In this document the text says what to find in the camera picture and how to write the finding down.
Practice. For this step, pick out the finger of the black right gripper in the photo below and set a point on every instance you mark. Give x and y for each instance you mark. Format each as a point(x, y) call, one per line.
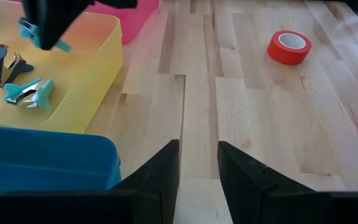
point(51, 21)

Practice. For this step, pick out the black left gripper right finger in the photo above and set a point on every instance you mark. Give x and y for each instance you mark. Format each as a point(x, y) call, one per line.
point(259, 202)

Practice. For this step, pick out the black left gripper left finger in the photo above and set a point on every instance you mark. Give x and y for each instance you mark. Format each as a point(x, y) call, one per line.
point(148, 202)

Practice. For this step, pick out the teal staple remover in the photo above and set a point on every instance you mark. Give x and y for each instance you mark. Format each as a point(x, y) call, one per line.
point(30, 32)
point(43, 93)

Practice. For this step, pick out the red tape roll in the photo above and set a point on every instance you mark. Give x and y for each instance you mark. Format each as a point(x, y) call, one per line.
point(278, 53)

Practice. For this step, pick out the pink plastic bin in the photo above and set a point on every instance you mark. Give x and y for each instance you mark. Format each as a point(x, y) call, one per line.
point(135, 21)

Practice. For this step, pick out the yellow plastic bin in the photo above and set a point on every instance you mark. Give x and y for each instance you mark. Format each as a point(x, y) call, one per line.
point(82, 77)

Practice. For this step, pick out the teal plastic bin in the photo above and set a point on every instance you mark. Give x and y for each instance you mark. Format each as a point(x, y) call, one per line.
point(42, 161)

